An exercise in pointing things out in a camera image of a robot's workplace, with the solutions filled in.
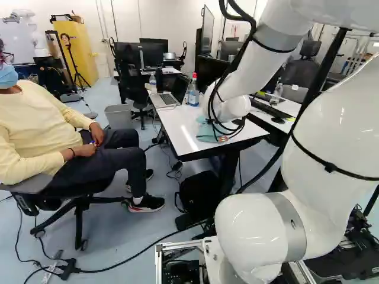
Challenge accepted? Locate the white side table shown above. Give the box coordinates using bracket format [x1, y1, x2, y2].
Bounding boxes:
[248, 88, 303, 146]

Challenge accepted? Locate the black backpack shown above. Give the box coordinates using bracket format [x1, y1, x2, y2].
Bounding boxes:
[174, 170, 222, 214]

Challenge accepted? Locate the black power strip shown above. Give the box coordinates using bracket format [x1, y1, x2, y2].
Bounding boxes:
[55, 258, 78, 281]

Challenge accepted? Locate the black monitor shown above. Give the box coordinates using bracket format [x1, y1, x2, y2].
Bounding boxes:
[195, 54, 232, 93]

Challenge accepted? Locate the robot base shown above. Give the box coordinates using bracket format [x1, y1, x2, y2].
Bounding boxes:
[153, 204, 379, 284]

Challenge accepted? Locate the blue liquid bottle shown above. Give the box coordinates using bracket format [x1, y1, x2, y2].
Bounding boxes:
[187, 72, 201, 107]

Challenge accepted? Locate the person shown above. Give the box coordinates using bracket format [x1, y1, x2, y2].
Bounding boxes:
[0, 38, 166, 214]

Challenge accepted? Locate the black office chair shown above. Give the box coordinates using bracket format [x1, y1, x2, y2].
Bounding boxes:
[118, 54, 155, 131]

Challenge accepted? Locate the grey office chair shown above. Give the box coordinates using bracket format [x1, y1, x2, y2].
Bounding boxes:
[0, 173, 131, 251]

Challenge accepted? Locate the green towel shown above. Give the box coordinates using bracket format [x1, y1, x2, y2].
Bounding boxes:
[195, 115, 226, 143]

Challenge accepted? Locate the black keyboard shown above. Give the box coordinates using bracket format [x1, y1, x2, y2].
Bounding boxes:
[250, 97, 294, 121]

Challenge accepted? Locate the silver laptop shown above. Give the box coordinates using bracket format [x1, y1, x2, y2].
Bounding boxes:
[150, 74, 192, 109]

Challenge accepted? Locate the grey trash bin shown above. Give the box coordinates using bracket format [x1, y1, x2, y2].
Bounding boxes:
[104, 104, 133, 131]

